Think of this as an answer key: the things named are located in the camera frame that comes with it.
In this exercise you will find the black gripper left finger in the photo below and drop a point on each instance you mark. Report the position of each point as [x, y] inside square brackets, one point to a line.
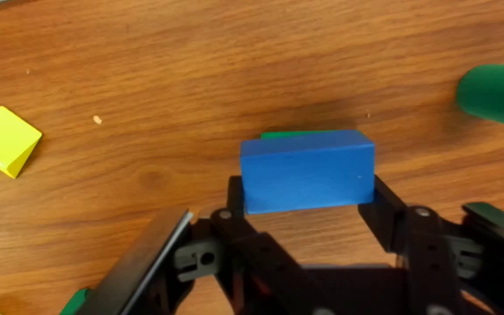
[235, 201]

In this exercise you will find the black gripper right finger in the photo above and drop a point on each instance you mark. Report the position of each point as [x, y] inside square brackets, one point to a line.
[389, 210]

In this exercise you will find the blue rectangular block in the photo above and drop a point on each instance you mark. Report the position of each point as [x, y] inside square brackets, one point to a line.
[306, 175]

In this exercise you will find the green rectangular block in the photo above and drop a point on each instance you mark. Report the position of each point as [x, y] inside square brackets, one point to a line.
[287, 135]

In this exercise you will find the green cylinder block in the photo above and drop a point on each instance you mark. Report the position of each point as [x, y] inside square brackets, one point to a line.
[497, 96]

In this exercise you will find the small white crumb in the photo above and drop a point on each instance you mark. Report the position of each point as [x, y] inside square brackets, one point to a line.
[96, 119]

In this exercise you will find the large yellow cube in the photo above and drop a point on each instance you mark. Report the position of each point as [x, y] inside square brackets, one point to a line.
[4, 140]

